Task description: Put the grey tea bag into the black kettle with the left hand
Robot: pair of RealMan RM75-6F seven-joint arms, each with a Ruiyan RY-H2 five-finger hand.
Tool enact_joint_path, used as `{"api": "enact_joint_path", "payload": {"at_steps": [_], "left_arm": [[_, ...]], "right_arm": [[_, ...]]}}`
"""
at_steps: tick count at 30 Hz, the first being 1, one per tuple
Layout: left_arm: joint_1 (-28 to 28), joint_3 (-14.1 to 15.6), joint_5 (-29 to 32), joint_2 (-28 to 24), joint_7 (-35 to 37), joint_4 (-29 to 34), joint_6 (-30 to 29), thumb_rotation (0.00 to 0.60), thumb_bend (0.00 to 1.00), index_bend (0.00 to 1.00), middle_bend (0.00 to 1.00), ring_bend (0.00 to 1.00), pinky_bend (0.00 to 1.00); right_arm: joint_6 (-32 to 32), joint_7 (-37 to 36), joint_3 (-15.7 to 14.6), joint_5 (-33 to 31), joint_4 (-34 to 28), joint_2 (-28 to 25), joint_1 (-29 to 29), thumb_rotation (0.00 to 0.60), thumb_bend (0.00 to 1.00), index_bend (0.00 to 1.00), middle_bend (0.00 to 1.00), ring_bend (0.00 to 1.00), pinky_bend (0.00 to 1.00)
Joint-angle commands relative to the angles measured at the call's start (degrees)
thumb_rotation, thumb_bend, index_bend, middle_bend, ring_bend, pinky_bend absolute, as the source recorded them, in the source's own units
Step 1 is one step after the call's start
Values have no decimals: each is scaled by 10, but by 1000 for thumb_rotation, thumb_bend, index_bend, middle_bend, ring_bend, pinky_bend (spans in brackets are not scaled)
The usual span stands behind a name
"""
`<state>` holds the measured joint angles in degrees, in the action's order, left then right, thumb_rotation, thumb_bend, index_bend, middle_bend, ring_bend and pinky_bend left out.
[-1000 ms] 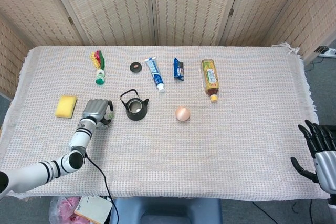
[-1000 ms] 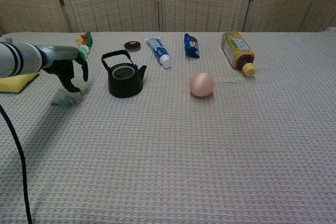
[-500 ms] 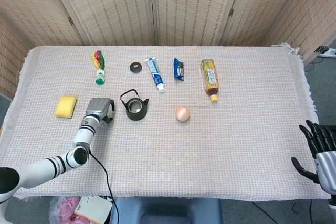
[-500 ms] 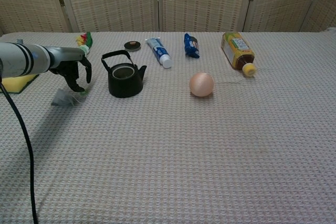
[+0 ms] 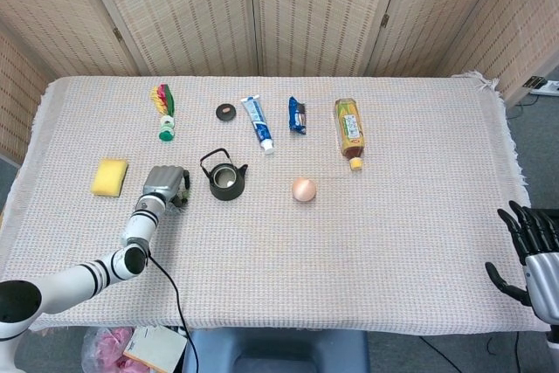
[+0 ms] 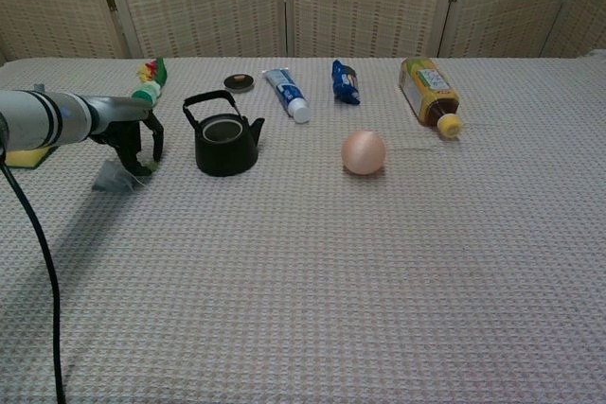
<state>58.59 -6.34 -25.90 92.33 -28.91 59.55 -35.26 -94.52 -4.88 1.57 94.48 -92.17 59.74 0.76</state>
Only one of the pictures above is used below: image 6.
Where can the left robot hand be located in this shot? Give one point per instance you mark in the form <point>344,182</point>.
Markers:
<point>120,113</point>

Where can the tea bag with tag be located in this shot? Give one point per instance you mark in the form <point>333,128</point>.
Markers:
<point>110,179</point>

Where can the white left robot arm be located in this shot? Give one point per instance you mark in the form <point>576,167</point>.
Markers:
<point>38,117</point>

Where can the small black teapot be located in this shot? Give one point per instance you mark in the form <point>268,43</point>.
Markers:
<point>226,155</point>

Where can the small round dark lid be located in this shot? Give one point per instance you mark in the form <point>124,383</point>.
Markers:
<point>239,82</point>

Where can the yellow tea bottle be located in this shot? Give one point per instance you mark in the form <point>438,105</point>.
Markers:
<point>426,89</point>

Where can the yellow green sponge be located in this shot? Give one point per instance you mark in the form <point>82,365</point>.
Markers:
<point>26,158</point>

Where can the woven folding screen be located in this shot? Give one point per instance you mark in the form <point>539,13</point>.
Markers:
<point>203,2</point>

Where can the blue white toothpaste tube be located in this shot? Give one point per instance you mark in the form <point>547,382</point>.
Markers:
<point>285,90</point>

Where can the blue snack packet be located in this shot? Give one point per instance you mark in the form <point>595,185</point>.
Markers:
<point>344,84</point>

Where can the peach ball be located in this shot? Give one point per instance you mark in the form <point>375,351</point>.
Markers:
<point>363,152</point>

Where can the woven checked tablecloth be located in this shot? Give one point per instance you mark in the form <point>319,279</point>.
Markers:
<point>303,281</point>

